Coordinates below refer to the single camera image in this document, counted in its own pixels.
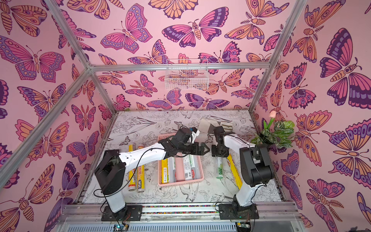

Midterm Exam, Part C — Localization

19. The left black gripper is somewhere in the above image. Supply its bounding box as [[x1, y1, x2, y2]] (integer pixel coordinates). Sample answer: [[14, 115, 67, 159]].
[[177, 143, 211, 157]]

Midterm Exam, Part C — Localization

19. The clear white wrap roll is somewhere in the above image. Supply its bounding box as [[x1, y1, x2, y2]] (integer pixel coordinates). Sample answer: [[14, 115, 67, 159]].
[[214, 157, 224, 179]]

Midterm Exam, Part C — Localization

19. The white green wrap roll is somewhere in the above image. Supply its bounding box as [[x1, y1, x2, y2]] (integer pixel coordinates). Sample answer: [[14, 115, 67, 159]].
[[183, 156, 193, 181]]

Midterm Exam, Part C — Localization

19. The yellow red wrap roll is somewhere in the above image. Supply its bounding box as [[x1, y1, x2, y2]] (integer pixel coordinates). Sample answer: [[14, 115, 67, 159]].
[[161, 159, 169, 184], [128, 144, 136, 192]]

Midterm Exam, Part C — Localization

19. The yellow wrap box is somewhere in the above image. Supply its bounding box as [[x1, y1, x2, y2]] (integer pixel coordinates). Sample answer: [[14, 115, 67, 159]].
[[227, 154, 242, 189]]

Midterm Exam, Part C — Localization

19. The clear silver wrap roll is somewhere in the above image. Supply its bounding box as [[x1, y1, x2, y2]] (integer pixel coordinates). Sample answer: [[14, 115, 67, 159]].
[[190, 155, 201, 179]]

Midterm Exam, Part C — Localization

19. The clear green wrap roll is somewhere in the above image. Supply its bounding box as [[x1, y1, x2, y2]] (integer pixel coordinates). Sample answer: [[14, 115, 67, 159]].
[[168, 157, 176, 183]]

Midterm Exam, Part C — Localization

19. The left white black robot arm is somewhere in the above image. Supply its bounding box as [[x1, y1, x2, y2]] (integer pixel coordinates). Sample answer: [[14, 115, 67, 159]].
[[94, 127, 210, 213]]

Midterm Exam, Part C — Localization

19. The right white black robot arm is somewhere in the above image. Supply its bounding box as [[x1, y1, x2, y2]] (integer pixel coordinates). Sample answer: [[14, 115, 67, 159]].
[[209, 126, 274, 210]]

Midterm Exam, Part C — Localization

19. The folded beige striped cloth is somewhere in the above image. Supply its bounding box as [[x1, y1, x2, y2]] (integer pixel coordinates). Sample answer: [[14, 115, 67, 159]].
[[198, 119, 233, 133]]

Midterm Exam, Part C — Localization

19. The potted green plant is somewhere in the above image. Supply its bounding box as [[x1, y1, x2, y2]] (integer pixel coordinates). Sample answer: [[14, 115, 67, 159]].
[[251, 110, 295, 149]]

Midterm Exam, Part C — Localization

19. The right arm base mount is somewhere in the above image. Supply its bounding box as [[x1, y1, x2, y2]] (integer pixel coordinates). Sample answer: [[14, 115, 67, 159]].
[[216, 203, 260, 220]]

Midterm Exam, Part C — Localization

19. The white wire wall basket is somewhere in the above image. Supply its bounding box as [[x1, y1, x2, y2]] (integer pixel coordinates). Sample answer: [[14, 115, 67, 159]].
[[163, 59, 210, 91]]

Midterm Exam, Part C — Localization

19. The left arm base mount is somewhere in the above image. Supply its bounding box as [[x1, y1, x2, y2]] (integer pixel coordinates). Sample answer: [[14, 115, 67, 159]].
[[101, 205, 143, 222]]

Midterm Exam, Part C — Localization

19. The aluminium front rail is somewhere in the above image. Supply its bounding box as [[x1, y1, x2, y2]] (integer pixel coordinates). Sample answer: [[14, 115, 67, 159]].
[[54, 202, 306, 232]]

